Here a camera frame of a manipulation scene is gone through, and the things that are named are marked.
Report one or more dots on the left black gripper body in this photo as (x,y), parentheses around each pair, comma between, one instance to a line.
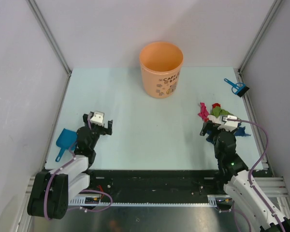
(96,130)

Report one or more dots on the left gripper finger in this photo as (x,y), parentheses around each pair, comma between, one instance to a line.
(109,129)
(87,118)

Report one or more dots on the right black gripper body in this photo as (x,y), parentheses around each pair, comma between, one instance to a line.
(213,127)

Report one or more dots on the pink paper scrap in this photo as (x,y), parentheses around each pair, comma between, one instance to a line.
(203,114)

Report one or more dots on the green paper scrap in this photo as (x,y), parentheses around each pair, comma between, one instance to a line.
(218,111)

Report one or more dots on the red paper scrap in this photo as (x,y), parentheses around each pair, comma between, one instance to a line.
(215,105)

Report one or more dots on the blue plastic dustpan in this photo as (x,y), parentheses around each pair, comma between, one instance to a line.
(65,140)

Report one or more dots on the blue hand brush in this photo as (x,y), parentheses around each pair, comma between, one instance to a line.
(239,89)

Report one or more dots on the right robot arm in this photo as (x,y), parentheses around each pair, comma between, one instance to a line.
(238,182)

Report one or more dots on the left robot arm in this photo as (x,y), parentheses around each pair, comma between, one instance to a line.
(52,190)

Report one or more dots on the dark blue paper scrap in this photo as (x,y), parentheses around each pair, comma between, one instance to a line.
(241,132)

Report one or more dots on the orange plastic bucket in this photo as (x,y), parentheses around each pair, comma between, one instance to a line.
(160,64)

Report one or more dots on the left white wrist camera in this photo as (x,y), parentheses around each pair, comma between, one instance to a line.
(97,118)

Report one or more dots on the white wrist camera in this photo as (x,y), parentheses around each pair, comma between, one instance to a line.
(228,122)
(97,118)

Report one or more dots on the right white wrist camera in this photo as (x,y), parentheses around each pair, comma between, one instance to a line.
(228,122)

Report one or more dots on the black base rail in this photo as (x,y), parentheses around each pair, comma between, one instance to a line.
(156,186)

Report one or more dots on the white cable duct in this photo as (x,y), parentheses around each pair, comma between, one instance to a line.
(87,201)

